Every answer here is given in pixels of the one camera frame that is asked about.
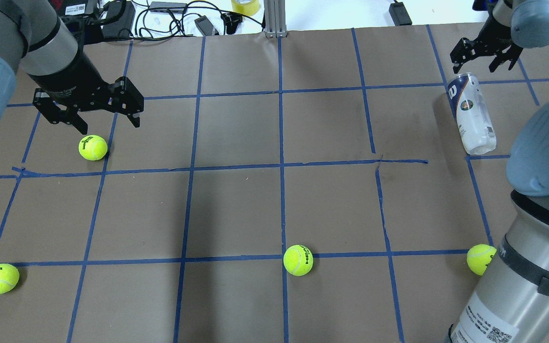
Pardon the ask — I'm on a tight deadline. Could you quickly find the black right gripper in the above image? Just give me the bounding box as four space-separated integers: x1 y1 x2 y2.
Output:
449 21 523 74

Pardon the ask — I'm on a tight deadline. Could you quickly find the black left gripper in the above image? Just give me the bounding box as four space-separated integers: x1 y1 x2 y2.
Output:
33 76 144 135

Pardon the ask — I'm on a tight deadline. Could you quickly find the white blue tennis ball can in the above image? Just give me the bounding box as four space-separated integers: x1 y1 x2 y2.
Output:
447 72 497 155

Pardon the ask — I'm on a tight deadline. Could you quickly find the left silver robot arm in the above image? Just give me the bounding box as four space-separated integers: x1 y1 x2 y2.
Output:
0 0 144 134

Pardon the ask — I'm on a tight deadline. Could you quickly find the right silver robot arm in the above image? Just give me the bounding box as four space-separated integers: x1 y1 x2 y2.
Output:
446 0 549 343

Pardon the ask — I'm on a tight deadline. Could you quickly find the tennis ball near left gripper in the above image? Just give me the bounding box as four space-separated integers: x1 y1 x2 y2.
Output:
78 135 109 161

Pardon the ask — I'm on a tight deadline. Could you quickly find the tennis ball near base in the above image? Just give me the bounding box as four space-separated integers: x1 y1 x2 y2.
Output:
466 244 497 276

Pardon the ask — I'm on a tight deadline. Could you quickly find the tennis ball centre front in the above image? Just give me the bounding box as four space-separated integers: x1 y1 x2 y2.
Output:
283 244 314 276

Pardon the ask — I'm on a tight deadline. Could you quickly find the black power adapter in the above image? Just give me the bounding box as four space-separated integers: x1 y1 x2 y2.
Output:
102 0 135 41

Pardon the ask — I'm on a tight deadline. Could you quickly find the yellow tape roll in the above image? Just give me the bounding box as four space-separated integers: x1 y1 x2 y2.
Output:
231 0 261 17

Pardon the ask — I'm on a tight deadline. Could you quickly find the aluminium frame post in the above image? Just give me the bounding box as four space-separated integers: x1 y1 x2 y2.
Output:
264 0 288 38

